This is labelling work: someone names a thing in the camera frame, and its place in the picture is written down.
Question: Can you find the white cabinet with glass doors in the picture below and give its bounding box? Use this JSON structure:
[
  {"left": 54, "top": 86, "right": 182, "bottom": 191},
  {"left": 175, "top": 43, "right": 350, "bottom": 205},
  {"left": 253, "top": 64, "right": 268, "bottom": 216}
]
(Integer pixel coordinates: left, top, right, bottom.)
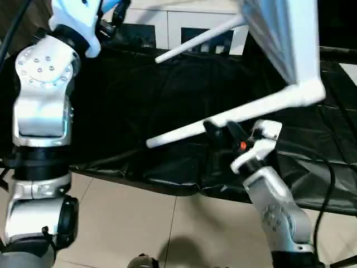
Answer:
[{"left": 122, "top": 0, "right": 250, "bottom": 56}]

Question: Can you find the white flat board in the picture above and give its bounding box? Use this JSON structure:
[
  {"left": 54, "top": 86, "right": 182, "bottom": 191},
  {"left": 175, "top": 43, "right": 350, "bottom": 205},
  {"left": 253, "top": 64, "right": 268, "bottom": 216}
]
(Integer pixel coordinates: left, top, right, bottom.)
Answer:
[{"left": 339, "top": 63, "right": 357, "bottom": 85}]

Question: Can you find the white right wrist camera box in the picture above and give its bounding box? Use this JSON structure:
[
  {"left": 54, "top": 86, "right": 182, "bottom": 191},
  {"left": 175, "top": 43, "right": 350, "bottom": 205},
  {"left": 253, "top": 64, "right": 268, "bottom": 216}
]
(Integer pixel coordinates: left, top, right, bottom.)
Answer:
[{"left": 230, "top": 119, "right": 283, "bottom": 174}]

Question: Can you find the black cabinet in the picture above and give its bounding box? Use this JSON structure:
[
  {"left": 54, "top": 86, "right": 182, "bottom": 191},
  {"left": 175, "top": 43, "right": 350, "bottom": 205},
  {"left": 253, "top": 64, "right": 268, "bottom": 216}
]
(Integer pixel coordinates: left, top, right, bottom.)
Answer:
[{"left": 317, "top": 0, "right": 357, "bottom": 48}]

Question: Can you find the grey curtain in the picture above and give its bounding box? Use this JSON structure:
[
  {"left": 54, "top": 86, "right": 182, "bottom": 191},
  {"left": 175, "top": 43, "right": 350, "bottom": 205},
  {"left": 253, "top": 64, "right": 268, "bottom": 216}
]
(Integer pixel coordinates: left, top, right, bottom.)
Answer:
[{"left": 0, "top": 0, "right": 56, "bottom": 56}]

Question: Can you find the black table mat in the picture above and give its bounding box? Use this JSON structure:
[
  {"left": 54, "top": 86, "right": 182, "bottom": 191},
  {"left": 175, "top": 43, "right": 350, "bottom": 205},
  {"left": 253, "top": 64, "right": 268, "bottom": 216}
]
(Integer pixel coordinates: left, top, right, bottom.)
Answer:
[{"left": 0, "top": 44, "right": 357, "bottom": 217}]

